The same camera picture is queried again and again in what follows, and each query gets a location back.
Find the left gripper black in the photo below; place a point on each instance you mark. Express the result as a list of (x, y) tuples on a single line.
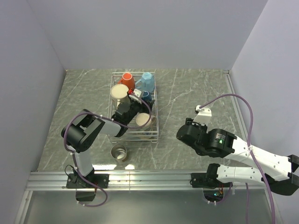
[(147, 108)]

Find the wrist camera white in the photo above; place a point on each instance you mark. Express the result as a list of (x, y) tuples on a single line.
[(203, 115), (135, 94)]

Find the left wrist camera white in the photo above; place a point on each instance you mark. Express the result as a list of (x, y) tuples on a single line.
[(135, 94)]

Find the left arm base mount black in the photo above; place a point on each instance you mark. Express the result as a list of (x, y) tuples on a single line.
[(86, 188)]

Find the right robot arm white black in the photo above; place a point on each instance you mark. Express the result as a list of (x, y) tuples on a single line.
[(261, 166)]

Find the beige patterned mug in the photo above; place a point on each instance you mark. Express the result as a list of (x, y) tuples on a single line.
[(146, 130)]

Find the light blue mug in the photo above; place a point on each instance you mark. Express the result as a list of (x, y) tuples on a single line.
[(146, 82)]

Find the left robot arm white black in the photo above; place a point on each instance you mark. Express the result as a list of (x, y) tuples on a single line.
[(84, 128)]

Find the aluminium mounting rail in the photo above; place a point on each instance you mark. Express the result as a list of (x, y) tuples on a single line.
[(140, 197)]

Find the orange mug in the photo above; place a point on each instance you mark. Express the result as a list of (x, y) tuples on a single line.
[(128, 80)]

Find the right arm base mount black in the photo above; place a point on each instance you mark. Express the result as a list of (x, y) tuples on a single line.
[(214, 191)]

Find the dark blue faceted mug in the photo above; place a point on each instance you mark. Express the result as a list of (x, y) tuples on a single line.
[(146, 96)]

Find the stainless steel cup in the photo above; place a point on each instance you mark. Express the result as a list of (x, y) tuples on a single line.
[(119, 153)]

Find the green interior floral mug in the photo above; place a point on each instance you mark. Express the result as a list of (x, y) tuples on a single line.
[(119, 94)]

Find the white wire dish rack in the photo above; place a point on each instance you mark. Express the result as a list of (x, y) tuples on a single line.
[(131, 134)]

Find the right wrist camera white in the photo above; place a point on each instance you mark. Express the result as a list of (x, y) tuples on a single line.
[(203, 115)]

